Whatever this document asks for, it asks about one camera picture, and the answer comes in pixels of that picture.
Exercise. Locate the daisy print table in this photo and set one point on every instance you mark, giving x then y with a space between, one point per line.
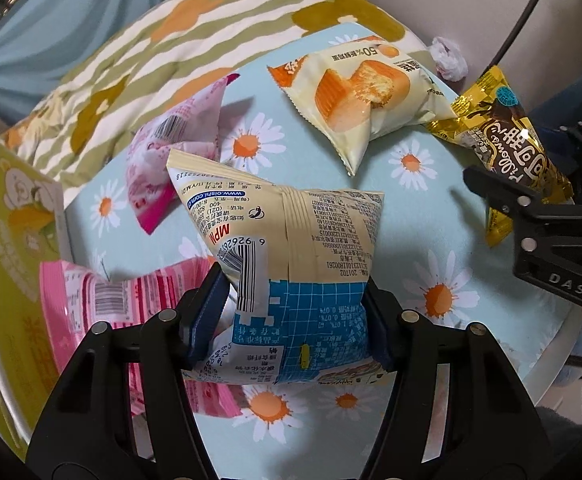
411 220

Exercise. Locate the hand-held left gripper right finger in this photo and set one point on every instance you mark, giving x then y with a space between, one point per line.
380 332

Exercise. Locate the cream orange cake packet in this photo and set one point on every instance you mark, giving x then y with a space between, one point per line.
361 95

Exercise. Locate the light blue cloth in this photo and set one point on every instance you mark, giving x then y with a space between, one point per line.
46 25

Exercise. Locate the pink striped snack packet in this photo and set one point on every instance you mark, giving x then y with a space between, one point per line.
106 300

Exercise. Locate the yellow-green cardboard box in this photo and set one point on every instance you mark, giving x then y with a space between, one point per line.
16 240

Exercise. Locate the gold brown snack packet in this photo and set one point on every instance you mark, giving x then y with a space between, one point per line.
501 125

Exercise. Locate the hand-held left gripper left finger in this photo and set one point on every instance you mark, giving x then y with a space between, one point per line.
206 312

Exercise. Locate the cream blue snack packet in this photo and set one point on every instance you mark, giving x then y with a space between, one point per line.
296 260

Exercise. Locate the striped floral pillow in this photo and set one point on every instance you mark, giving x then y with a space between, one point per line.
121 60

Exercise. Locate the white plastic bag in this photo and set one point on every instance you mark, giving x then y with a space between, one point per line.
448 57

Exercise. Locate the dark blue jeans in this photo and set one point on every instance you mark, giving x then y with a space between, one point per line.
561 95

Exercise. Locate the pink white snack packet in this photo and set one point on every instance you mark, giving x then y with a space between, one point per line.
171 160

